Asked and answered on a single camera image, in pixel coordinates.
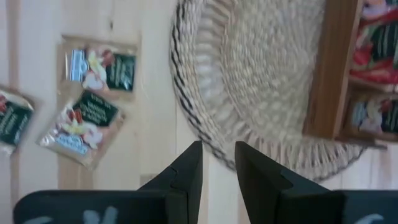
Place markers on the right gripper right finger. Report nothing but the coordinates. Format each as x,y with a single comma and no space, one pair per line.
280,199

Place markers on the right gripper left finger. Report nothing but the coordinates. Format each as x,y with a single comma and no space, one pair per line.
168,202

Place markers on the beige tea packet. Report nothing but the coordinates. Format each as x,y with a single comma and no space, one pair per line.
14,121
84,127
370,116
93,68

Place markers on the red tea packet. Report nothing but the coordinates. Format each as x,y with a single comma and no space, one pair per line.
373,59

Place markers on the round woven placemat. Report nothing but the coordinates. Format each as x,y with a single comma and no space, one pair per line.
264,77

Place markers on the wooden compartment box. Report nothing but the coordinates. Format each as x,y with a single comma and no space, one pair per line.
329,77

